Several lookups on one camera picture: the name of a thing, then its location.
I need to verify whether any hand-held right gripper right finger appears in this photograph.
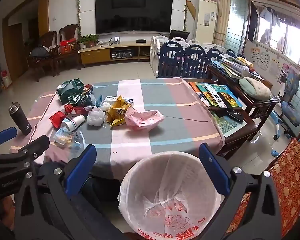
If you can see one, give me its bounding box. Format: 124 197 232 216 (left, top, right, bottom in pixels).
199 143 285 240

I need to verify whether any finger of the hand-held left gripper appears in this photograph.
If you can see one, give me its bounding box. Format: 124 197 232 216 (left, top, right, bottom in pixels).
0 127 17 147
0 135 50 174

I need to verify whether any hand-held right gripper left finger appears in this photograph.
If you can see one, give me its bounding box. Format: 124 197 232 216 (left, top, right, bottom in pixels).
14 144 97 240

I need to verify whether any long red box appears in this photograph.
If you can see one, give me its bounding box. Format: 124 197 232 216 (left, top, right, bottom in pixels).
49 111 67 128

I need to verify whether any white plastic-lined bin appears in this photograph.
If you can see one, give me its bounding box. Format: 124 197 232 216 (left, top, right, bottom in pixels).
117 151 225 240

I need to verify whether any white plastic bag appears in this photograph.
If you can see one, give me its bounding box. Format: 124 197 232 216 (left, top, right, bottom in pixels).
86 107 106 126

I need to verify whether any red snack carton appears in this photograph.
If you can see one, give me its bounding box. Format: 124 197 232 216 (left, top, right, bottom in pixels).
72 106 89 115

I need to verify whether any white blue medicine box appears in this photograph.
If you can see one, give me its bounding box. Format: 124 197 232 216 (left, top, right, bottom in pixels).
104 95 135 105

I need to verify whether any black tumbler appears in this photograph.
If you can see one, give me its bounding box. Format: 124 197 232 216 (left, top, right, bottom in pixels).
9 102 32 135

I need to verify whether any clear plastic packet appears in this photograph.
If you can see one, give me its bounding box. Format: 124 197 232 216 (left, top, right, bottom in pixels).
51 127 85 150

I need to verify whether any blue white paper cup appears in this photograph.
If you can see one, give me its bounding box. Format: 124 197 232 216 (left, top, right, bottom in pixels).
61 119 74 132

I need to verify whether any dark green foil packet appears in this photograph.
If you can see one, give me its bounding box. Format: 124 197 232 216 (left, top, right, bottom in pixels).
67 92 90 107

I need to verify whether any black remote control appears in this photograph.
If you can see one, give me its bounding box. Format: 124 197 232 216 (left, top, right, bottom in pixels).
226 109 244 122

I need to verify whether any dark green tissue pack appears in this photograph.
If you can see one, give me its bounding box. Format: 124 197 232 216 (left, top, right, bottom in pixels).
56 79 85 105

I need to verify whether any yellow chip bag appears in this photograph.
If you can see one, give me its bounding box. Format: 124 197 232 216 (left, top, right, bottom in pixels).
105 95 130 128

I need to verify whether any grey blue plastic bag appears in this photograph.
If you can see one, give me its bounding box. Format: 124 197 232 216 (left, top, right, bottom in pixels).
84 94 97 107

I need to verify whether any striped pastel tablecloth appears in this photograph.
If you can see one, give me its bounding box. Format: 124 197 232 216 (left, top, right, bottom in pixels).
10 77 227 180

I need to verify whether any white remote control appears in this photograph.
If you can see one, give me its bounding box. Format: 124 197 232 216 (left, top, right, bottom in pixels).
204 84 227 109

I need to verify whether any pink plastic bag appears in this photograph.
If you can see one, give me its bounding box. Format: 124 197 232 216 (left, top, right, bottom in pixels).
124 110 165 131

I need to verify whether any wooden chair with red cushion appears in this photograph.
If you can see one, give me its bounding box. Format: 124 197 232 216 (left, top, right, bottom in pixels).
226 122 300 238

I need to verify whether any dark wooden side table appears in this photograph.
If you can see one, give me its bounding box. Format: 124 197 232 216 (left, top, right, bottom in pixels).
206 60 279 128

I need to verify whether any orange picture book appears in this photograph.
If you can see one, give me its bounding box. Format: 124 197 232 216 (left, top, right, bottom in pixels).
189 82 203 98

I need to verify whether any dark backpack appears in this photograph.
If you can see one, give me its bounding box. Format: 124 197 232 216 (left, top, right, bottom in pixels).
30 45 50 58

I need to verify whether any green cushion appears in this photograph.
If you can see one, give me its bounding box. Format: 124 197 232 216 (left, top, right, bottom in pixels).
238 77 272 100

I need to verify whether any blue child's chair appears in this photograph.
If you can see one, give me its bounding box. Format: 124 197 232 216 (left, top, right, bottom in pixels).
270 66 300 140

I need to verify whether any red gift box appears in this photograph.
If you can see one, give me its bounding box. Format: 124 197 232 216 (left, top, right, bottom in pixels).
59 39 78 54

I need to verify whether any dark carved wooden chair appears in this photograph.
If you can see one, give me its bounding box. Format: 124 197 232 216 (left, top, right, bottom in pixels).
51 24 82 75
27 31 59 82

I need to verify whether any yellow wooden TV cabinet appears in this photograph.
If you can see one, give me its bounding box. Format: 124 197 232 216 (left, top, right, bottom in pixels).
79 40 153 67

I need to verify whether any stack of books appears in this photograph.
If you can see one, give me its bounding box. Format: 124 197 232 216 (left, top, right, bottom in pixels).
211 54 255 78

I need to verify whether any potted green plant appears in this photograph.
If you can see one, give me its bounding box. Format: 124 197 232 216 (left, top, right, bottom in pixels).
79 34 99 49

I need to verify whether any black amplifier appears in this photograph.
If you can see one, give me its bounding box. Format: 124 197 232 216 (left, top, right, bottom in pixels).
111 50 134 60

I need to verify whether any white baby fence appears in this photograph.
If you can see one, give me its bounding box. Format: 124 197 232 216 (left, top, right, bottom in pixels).
150 36 227 79

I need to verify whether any black monitor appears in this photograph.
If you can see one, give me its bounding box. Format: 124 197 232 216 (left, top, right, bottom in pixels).
169 29 190 42

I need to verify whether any ivy garland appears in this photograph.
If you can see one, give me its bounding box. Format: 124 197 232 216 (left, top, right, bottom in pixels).
183 0 190 30
76 0 82 37

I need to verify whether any white standing air conditioner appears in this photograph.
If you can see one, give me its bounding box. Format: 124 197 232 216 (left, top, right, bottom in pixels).
194 0 218 45

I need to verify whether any black hanging garment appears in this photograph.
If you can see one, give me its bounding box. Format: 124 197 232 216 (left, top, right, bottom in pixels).
247 1 258 43

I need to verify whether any wide barred window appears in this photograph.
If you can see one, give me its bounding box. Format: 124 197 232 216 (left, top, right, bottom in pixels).
250 0 300 65

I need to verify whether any beige curtain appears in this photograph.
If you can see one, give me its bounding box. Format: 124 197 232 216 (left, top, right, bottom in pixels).
214 0 232 47

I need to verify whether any black television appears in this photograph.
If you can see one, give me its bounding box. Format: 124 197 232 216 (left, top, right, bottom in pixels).
95 0 173 34

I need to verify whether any grey hanging garment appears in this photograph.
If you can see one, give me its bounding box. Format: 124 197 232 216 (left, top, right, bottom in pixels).
260 5 282 28

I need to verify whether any wall poster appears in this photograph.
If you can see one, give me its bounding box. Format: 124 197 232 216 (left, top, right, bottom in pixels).
259 51 270 70
250 47 262 64
269 59 280 77
277 64 290 84

